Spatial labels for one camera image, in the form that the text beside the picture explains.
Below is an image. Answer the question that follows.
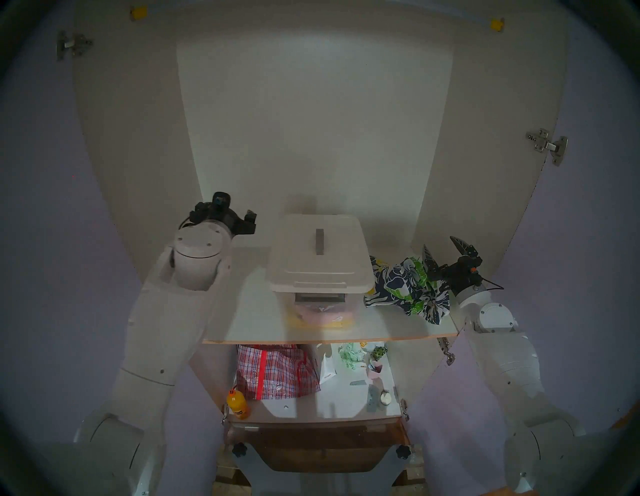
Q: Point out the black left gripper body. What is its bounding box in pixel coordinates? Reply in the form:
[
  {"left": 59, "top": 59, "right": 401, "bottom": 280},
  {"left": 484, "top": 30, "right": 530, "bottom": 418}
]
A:
[{"left": 189, "top": 201, "right": 258, "bottom": 236}]

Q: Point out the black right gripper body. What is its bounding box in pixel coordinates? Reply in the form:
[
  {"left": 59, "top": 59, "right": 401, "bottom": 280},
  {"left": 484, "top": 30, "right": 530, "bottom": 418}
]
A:
[{"left": 432, "top": 254, "right": 484, "bottom": 296}]

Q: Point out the navy floral garment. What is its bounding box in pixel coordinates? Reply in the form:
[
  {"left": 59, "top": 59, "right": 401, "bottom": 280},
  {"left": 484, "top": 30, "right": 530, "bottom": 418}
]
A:
[{"left": 363, "top": 255, "right": 451, "bottom": 326}]

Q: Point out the white bin lid grey handle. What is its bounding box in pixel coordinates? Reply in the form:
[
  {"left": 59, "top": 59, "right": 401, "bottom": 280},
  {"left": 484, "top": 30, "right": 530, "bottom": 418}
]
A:
[{"left": 266, "top": 214, "right": 376, "bottom": 295}]

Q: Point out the clear plastic storage bin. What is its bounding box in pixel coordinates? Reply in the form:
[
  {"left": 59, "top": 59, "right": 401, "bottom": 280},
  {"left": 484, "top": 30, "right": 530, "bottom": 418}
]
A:
[{"left": 272, "top": 280, "right": 371, "bottom": 330}]

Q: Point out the grey bin label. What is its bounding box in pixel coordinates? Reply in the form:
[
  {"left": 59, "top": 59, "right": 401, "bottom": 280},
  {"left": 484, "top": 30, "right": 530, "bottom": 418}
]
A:
[{"left": 295, "top": 292, "right": 347, "bottom": 306}]

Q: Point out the pink and yellow clothing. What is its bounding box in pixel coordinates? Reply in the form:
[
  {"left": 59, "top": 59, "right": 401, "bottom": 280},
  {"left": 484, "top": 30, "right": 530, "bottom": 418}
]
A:
[{"left": 294, "top": 305, "right": 359, "bottom": 327}]

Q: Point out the green and white cloth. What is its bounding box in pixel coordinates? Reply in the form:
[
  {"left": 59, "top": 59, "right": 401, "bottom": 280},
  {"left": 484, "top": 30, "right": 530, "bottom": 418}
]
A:
[{"left": 337, "top": 342, "right": 368, "bottom": 371}]

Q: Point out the lilac cabinet door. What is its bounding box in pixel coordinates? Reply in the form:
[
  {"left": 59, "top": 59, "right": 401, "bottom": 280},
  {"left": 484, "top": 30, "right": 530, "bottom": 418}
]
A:
[
  {"left": 0, "top": 30, "right": 227, "bottom": 496},
  {"left": 407, "top": 20, "right": 640, "bottom": 496}
]

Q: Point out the red plaid bag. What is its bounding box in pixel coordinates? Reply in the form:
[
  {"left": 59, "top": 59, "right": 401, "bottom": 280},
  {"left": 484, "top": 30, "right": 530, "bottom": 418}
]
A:
[{"left": 236, "top": 344, "right": 322, "bottom": 401}]

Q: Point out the orange bottle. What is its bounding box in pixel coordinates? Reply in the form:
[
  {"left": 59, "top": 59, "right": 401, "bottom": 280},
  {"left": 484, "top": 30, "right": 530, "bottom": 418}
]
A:
[{"left": 226, "top": 387, "right": 250, "bottom": 420}]

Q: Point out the brown wooden panel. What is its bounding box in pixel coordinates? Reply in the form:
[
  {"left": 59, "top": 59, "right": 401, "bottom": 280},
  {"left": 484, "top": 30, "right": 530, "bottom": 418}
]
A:
[{"left": 227, "top": 422, "right": 409, "bottom": 474}]

